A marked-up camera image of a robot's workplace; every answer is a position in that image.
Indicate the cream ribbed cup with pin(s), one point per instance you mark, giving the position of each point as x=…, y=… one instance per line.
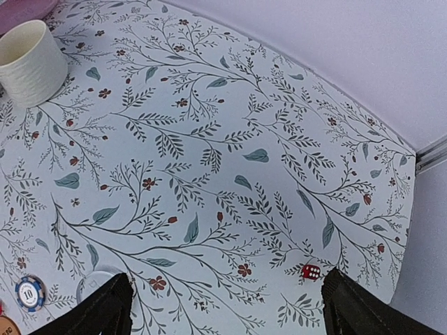
x=33, y=68

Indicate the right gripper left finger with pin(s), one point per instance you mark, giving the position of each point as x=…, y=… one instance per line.
x=106, y=311

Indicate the orange big blind button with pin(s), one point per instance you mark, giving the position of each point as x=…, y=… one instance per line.
x=8, y=327

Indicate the floral table mat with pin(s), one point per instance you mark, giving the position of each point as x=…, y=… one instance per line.
x=207, y=167

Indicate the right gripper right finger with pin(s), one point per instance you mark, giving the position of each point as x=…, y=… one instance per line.
x=348, y=308

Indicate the blue ten poker chip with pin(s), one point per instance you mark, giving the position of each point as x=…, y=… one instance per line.
x=30, y=293

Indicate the red die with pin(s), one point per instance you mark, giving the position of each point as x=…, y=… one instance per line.
x=311, y=272

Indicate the right aluminium frame post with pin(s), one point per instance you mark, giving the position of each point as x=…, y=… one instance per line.
x=431, y=155

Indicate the clear round dealer disc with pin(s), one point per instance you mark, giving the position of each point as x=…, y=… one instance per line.
x=91, y=283

